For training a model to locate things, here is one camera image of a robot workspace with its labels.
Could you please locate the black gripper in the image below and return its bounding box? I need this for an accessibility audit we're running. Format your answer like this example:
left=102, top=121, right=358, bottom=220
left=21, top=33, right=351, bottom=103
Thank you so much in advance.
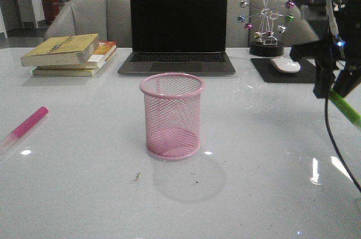
left=290, top=0, right=360, bottom=98

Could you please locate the green marker pen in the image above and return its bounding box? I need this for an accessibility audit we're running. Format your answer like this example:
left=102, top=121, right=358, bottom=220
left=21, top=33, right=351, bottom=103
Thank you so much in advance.
left=329, top=90, right=360, bottom=131

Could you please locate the pink marker pen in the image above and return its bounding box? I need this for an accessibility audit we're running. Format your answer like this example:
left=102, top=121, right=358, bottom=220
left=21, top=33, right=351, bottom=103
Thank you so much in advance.
left=1, top=106, right=49, bottom=154

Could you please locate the pink mesh pen holder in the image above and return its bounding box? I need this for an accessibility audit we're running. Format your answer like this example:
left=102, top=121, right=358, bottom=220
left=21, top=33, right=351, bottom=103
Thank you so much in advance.
left=139, top=73, right=204, bottom=160

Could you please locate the black mouse pad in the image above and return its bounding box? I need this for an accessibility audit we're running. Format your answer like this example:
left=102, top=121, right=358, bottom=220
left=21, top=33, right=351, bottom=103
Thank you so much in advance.
left=250, top=58, right=316, bottom=83

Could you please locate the white computer mouse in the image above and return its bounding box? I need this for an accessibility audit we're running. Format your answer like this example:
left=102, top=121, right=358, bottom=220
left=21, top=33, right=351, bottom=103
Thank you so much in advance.
left=270, top=57, right=301, bottom=74

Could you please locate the ferris wheel desk ornament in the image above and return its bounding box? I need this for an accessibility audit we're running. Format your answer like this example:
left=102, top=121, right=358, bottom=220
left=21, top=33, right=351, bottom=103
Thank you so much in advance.
left=237, top=0, right=296, bottom=57

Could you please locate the grey open laptop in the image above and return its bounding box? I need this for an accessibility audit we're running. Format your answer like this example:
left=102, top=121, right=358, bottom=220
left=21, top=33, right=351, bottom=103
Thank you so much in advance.
left=118, top=0, right=235, bottom=76

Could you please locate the red covered book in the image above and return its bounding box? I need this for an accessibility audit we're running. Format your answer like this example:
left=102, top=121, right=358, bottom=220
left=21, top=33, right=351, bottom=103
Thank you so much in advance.
left=39, top=41, right=117, bottom=70

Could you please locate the left grey armchair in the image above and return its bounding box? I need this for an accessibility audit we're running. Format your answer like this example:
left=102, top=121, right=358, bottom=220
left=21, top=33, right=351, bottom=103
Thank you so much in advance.
left=44, top=0, right=132, bottom=48

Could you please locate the yellow top book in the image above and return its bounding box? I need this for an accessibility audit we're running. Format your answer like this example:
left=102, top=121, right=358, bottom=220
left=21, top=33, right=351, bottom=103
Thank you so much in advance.
left=21, top=33, right=99, bottom=67

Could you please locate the red trash bin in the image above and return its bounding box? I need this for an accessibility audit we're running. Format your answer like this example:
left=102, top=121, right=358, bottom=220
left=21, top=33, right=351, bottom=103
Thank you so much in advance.
left=41, top=0, right=60, bottom=25

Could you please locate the bottom pale book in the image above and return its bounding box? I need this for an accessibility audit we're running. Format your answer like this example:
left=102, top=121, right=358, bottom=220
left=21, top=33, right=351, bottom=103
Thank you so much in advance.
left=32, top=54, right=116, bottom=77

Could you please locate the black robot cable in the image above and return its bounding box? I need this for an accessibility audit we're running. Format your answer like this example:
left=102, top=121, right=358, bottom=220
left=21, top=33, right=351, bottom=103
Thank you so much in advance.
left=324, top=92, right=361, bottom=194

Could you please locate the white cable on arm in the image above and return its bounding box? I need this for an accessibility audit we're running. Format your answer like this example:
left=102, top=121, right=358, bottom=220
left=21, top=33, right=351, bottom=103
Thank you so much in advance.
left=325, top=0, right=345, bottom=59

